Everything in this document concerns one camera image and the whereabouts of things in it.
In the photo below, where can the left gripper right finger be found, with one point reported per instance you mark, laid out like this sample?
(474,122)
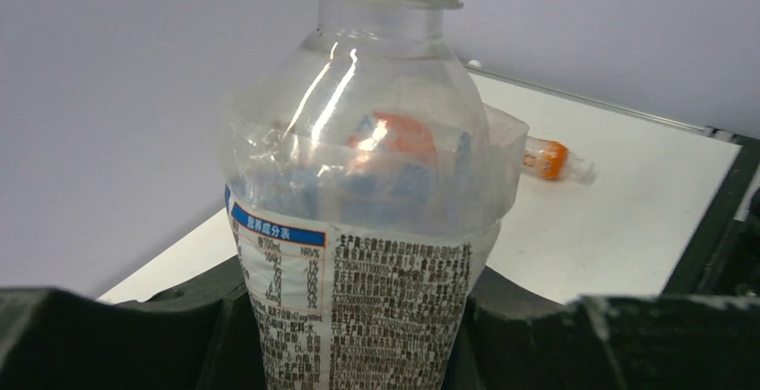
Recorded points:
(512,338)

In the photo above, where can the orange drink bottle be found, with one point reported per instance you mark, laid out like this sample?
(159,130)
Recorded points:
(552,161)

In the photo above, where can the clear water bottle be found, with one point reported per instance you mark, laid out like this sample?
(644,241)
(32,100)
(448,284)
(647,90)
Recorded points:
(366,184)

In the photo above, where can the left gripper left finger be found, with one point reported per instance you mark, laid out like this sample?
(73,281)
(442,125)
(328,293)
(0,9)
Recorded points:
(199,334)

